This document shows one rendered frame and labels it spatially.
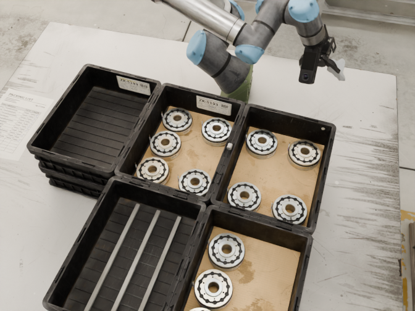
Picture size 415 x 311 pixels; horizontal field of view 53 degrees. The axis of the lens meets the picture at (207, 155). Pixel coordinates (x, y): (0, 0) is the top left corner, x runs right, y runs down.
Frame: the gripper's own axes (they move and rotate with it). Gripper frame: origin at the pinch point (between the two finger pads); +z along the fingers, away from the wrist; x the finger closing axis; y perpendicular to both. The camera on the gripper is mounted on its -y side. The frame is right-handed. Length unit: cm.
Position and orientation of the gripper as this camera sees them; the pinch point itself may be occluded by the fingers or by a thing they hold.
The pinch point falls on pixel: (322, 78)
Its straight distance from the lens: 149.8
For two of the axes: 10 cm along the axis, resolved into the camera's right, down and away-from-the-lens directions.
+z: 4.1, 3.9, 8.3
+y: 4.5, -8.7, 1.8
